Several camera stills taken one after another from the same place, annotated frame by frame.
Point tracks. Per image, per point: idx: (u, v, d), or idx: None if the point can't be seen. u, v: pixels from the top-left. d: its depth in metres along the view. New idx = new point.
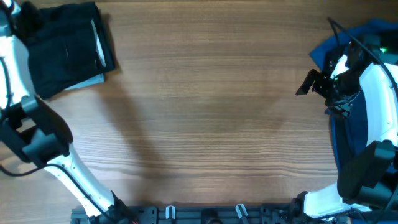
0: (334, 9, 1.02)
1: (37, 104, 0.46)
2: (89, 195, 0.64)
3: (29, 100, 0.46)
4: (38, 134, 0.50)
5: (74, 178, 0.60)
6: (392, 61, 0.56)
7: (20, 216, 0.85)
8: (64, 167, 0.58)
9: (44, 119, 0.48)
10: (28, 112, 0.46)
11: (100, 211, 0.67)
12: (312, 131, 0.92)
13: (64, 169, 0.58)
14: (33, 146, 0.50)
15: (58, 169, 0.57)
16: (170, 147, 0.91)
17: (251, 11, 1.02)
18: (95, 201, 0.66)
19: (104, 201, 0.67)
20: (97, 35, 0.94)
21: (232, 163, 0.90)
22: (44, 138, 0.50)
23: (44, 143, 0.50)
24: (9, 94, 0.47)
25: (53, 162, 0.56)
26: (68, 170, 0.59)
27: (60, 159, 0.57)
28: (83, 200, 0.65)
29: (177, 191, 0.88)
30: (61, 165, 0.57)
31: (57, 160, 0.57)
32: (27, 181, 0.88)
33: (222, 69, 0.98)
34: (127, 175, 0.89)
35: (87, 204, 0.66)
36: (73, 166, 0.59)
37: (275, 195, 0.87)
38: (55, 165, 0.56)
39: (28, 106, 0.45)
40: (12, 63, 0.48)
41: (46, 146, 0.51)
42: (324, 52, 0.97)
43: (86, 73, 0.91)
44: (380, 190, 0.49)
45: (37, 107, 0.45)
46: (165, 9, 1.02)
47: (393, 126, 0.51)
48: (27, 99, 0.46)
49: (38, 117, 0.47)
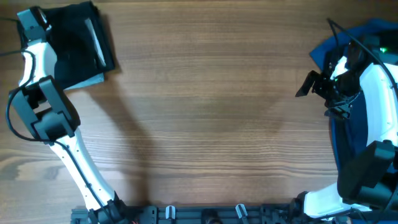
0: (333, 9, 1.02)
1: (50, 82, 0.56)
2: (90, 183, 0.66)
3: (46, 79, 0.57)
4: (50, 113, 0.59)
5: (76, 162, 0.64)
6: (393, 61, 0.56)
7: (21, 216, 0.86)
8: (69, 147, 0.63)
9: (55, 98, 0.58)
10: (43, 88, 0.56)
11: (99, 206, 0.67)
12: (312, 131, 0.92)
13: (68, 150, 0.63)
14: (44, 121, 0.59)
15: (63, 149, 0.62)
16: (170, 147, 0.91)
17: (251, 11, 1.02)
18: (94, 193, 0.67)
19: (104, 194, 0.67)
20: (96, 34, 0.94)
21: (232, 163, 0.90)
22: (53, 116, 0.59)
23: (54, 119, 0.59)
24: (30, 76, 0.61)
25: (59, 141, 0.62)
26: (72, 153, 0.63)
27: (65, 140, 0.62)
28: (84, 190, 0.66)
29: (177, 191, 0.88)
30: (66, 145, 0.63)
31: (63, 141, 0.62)
32: (27, 181, 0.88)
33: (222, 69, 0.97)
34: (128, 175, 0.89)
35: (87, 195, 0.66)
36: (77, 149, 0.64)
37: (275, 195, 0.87)
38: (61, 144, 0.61)
39: (44, 83, 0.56)
40: (40, 58, 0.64)
41: (55, 123, 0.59)
42: (324, 52, 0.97)
43: (86, 73, 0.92)
44: (381, 190, 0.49)
45: (49, 83, 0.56)
46: (165, 9, 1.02)
47: (393, 126, 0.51)
48: (45, 79, 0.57)
49: (50, 94, 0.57)
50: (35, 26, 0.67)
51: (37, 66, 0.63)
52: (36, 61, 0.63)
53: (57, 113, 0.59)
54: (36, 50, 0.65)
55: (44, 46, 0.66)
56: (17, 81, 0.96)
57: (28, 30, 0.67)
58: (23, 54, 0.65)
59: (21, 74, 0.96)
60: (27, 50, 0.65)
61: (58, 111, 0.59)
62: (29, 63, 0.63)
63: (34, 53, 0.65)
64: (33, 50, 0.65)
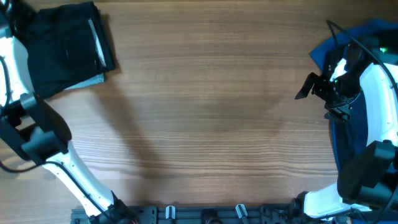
0: (333, 9, 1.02)
1: (35, 101, 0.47)
2: (89, 193, 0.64)
3: (29, 97, 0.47)
4: (37, 132, 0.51)
5: (73, 177, 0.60)
6: (394, 61, 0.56)
7: (21, 216, 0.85)
8: (63, 164, 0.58)
9: (43, 117, 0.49)
10: (27, 109, 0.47)
11: (99, 211, 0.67)
12: (312, 131, 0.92)
13: (63, 167, 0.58)
14: (32, 144, 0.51)
15: (56, 167, 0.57)
16: (170, 147, 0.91)
17: (251, 11, 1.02)
18: (94, 201, 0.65)
19: (103, 201, 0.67)
20: (96, 35, 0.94)
21: (232, 163, 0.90)
22: (43, 136, 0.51)
23: (43, 140, 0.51)
24: (8, 91, 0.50)
25: (52, 160, 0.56)
26: (67, 168, 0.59)
27: (59, 157, 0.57)
28: (83, 199, 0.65)
29: (177, 191, 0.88)
30: (61, 162, 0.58)
31: (56, 158, 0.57)
32: (27, 181, 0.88)
33: (222, 69, 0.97)
34: (127, 175, 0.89)
35: (87, 203, 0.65)
36: (72, 164, 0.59)
37: (274, 195, 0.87)
38: (54, 162, 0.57)
39: (28, 103, 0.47)
40: (10, 63, 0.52)
41: (44, 144, 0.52)
42: (324, 52, 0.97)
43: (86, 73, 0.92)
44: (380, 190, 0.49)
45: (35, 104, 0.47)
46: (165, 9, 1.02)
47: (393, 125, 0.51)
48: (27, 97, 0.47)
49: (37, 115, 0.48)
50: None
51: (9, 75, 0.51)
52: (7, 67, 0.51)
53: (46, 133, 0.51)
54: (2, 51, 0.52)
55: (12, 43, 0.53)
56: None
57: None
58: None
59: None
60: None
61: (46, 130, 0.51)
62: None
63: (1, 55, 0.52)
64: (0, 53, 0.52)
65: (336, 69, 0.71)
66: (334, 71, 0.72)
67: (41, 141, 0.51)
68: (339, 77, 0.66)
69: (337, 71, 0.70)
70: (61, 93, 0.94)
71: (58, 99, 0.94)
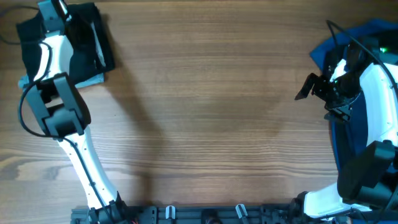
0: (333, 9, 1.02)
1: (65, 79, 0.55)
2: (94, 182, 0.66)
3: (61, 76, 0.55)
4: (61, 109, 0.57)
5: (83, 160, 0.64)
6: (393, 61, 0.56)
7: (22, 216, 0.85)
8: (76, 145, 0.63)
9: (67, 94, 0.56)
10: (58, 84, 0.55)
11: (101, 205, 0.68)
12: (312, 131, 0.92)
13: (76, 148, 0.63)
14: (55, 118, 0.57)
15: (71, 146, 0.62)
16: (169, 147, 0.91)
17: (251, 12, 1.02)
18: (97, 191, 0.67)
19: (106, 194, 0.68)
20: (96, 36, 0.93)
21: (232, 163, 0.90)
22: (64, 112, 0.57)
23: (64, 117, 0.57)
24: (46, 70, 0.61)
25: (68, 139, 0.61)
26: (79, 150, 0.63)
27: (74, 137, 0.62)
28: (87, 188, 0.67)
29: (177, 191, 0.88)
30: (74, 143, 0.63)
31: (71, 138, 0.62)
32: (27, 181, 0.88)
33: (222, 69, 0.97)
34: (127, 175, 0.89)
35: (90, 192, 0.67)
36: (85, 148, 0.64)
37: (274, 195, 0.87)
38: (69, 141, 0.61)
39: (60, 80, 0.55)
40: (56, 51, 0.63)
41: (64, 121, 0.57)
42: (324, 52, 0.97)
43: (85, 73, 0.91)
44: (381, 190, 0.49)
45: (64, 81, 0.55)
46: (165, 9, 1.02)
47: (393, 126, 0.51)
48: (60, 75, 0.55)
49: (63, 91, 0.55)
50: (54, 17, 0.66)
51: (53, 60, 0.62)
52: (53, 54, 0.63)
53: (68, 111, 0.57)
54: (53, 43, 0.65)
55: (62, 40, 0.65)
56: (18, 81, 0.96)
57: (48, 20, 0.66)
58: (41, 46, 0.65)
59: (22, 74, 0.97)
60: (45, 42, 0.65)
61: (69, 109, 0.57)
62: (45, 56, 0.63)
63: (51, 46, 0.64)
64: (51, 43, 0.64)
65: (336, 70, 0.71)
66: (334, 72, 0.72)
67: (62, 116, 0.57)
68: (339, 78, 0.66)
69: (337, 71, 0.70)
70: None
71: None
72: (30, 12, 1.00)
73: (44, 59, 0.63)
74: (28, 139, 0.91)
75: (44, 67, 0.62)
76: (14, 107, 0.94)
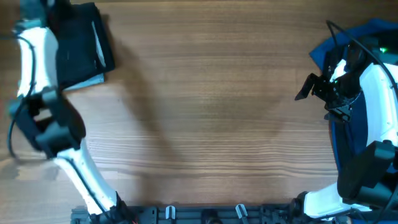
0: (333, 9, 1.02)
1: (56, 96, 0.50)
2: (94, 193, 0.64)
3: (51, 91, 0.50)
4: (53, 127, 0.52)
5: (80, 174, 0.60)
6: (393, 61, 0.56)
7: (22, 216, 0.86)
8: (73, 160, 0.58)
9: (58, 111, 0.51)
10: (48, 103, 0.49)
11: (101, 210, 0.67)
12: (312, 131, 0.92)
13: (73, 163, 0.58)
14: (46, 137, 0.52)
15: (66, 163, 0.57)
16: (170, 146, 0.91)
17: (250, 12, 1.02)
18: (97, 200, 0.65)
19: (106, 201, 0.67)
20: (96, 37, 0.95)
21: (232, 163, 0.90)
22: (54, 129, 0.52)
23: (56, 135, 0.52)
24: (32, 83, 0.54)
25: (62, 155, 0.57)
26: (76, 165, 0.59)
27: (69, 153, 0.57)
28: (87, 197, 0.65)
29: (177, 191, 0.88)
30: (71, 158, 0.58)
31: (66, 154, 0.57)
32: (27, 181, 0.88)
33: (222, 69, 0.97)
34: (127, 175, 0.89)
35: (90, 201, 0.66)
36: (82, 162, 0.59)
37: (275, 195, 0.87)
38: (64, 158, 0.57)
39: (50, 97, 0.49)
40: (39, 53, 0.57)
41: (57, 139, 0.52)
42: (324, 53, 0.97)
43: (85, 73, 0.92)
44: (381, 189, 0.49)
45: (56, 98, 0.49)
46: (165, 9, 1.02)
47: (393, 126, 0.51)
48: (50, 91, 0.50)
49: (53, 108, 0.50)
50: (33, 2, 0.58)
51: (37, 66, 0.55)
52: (35, 55, 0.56)
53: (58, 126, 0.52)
54: (36, 41, 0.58)
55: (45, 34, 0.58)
56: (18, 81, 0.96)
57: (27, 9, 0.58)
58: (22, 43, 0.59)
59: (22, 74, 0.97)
60: (25, 38, 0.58)
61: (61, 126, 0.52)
62: (28, 58, 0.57)
63: (34, 45, 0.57)
64: (33, 42, 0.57)
65: (336, 70, 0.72)
66: (334, 72, 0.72)
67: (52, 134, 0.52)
68: (338, 77, 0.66)
69: (337, 71, 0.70)
70: None
71: None
72: None
73: (26, 61, 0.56)
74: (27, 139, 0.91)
75: (28, 76, 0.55)
76: None
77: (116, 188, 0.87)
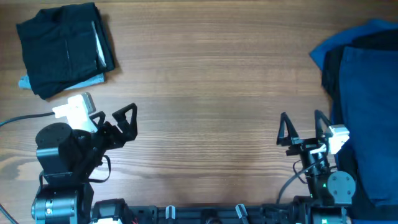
0: (335, 9, 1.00)
1: (40, 206, 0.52)
2: None
3: (38, 200, 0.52)
4: (49, 203, 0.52)
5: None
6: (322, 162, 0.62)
7: (20, 216, 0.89)
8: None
9: (58, 197, 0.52)
10: (40, 203, 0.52)
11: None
12: (313, 131, 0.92)
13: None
14: (49, 206, 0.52)
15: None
16: (169, 147, 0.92)
17: (251, 12, 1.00)
18: None
19: None
20: (96, 35, 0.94)
21: (232, 163, 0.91)
22: (56, 204, 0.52)
23: (63, 210, 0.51)
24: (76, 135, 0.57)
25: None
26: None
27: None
28: None
29: (177, 191, 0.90)
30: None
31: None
32: (27, 180, 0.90)
33: (223, 69, 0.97)
34: (127, 175, 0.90)
35: None
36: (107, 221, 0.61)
37: (275, 195, 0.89)
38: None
39: (37, 205, 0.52)
40: (67, 112, 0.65)
41: (65, 205, 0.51)
42: (324, 52, 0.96)
43: (84, 73, 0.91)
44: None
45: (38, 206, 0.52)
46: (165, 10, 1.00)
47: None
48: (40, 198, 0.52)
49: (55, 196, 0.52)
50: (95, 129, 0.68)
51: (80, 117, 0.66)
52: (76, 109, 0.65)
53: (58, 199, 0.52)
54: (73, 104, 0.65)
55: (82, 99, 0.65)
56: (17, 81, 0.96)
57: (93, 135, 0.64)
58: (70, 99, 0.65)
59: (22, 74, 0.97)
60: (69, 102, 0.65)
61: (69, 204, 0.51)
62: (76, 117, 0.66)
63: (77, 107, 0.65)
64: (73, 105, 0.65)
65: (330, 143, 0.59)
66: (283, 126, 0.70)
67: (45, 212, 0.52)
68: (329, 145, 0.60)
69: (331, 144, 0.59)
70: (61, 92, 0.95)
71: (58, 99, 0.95)
72: (30, 12, 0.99)
73: (71, 117, 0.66)
74: (28, 139, 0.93)
75: (73, 119, 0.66)
76: (14, 107, 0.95)
77: (117, 188, 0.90)
